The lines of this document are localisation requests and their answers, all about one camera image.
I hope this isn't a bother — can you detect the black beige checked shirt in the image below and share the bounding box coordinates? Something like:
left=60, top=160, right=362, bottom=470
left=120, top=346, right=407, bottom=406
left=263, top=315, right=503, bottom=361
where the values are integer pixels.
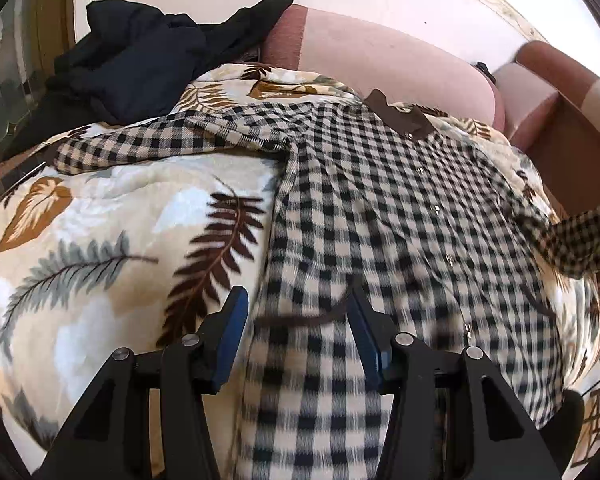
left=54, top=89, right=600, bottom=480

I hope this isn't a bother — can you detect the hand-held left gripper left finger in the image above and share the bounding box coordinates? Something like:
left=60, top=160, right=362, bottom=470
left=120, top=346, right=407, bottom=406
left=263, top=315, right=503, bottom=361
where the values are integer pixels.
left=32, top=285, right=251, bottom=480

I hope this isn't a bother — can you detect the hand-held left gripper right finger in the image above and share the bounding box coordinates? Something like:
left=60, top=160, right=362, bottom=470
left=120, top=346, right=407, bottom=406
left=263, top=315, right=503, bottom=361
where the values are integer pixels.
left=347, top=285, right=563, bottom=480

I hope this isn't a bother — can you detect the leaf print blanket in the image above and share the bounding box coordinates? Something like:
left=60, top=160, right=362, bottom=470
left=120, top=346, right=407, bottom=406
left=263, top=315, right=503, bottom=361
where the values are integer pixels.
left=0, top=62, right=600, bottom=480

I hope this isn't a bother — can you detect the glass panel door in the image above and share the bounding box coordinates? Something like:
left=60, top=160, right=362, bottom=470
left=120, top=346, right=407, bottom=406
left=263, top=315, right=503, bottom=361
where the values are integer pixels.
left=0, top=0, right=76, bottom=171

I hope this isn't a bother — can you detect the small black item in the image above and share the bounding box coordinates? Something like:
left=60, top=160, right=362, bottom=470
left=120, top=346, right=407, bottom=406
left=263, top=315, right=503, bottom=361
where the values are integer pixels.
left=472, top=60, right=498, bottom=83

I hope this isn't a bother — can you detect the pink brown sofa cushion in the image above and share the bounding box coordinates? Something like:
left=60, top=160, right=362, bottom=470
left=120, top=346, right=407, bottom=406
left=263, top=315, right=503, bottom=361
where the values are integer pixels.
left=492, top=41, right=600, bottom=221

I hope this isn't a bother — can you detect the black clothes pile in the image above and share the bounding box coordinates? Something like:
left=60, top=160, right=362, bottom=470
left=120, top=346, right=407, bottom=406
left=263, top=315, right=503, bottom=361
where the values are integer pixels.
left=2, top=0, right=293, bottom=161

